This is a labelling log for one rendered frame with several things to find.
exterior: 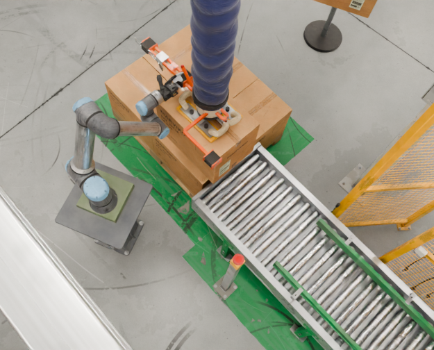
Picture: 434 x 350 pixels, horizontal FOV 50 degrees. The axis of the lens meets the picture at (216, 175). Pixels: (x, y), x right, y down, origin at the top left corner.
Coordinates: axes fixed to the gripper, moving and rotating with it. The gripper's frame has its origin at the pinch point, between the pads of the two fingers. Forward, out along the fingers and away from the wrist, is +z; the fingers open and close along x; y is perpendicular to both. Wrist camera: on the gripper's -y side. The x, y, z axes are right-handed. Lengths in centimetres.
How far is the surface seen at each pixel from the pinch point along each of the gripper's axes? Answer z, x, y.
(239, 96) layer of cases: 55, -70, 10
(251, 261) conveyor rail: -36, -65, 113
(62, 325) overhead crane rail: -121, 196, 119
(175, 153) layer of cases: -19, -70, 14
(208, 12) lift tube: -10, 92, 31
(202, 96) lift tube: -10.0, 21.6, 30.4
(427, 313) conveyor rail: 28, -65, 221
